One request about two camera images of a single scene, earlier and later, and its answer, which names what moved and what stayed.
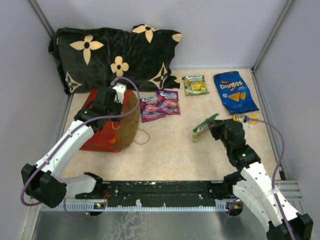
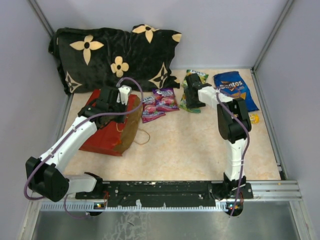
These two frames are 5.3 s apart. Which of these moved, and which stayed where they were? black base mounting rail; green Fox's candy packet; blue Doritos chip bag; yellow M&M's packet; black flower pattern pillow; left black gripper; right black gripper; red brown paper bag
Moved: green Fox's candy packet; right black gripper; yellow M&M's packet
Stayed: left black gripper; red brown paper bag; blue Doritos chip bag; black flower pattern pillow; black base mounting rail
